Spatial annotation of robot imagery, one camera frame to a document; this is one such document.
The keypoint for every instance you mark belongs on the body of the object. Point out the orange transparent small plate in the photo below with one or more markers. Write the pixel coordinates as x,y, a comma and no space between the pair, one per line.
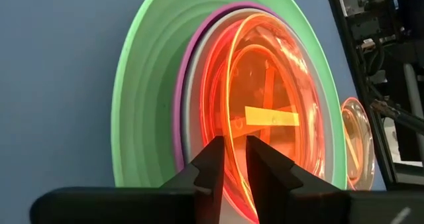
281,85
359,144

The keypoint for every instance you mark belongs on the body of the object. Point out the large green plastic plate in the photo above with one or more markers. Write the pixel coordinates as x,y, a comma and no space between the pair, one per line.
149,85

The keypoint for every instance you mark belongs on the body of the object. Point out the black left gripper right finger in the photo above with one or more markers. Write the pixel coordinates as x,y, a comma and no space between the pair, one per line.
275,191

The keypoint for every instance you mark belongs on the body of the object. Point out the blue table mat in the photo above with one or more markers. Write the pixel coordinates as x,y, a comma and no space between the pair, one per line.
49,85

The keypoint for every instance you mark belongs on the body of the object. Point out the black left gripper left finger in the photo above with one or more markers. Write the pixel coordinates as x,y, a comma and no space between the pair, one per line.
205,184

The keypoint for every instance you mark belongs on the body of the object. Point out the purple plastic plate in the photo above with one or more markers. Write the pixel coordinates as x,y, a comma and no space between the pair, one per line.
179,94

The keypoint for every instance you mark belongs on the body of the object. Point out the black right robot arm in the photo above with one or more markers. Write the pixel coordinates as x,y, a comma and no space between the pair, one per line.
407,25

